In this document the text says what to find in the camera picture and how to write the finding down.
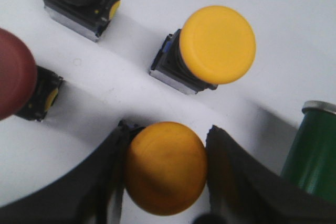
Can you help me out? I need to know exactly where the red push button middle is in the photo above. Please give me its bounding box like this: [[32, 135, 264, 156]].
[[1, 29, 63, 121]]

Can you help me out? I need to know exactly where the aluminium conveyor frame rail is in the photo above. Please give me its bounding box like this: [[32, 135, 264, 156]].
[[302, 100, 336, 115]]

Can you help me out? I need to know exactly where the green conveyor belt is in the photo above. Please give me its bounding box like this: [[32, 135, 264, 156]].
[[281, 110, 335, 203]]

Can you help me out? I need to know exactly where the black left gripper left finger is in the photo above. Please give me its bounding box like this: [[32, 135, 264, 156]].
[[1, 120, 137, 223]]

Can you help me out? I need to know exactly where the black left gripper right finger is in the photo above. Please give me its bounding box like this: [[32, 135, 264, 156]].
[[206, 125, 335, 223]]

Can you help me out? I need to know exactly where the yellow push button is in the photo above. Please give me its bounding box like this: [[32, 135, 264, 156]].
[[149, 5, 256, 94], [124, 122, 208, 216]]

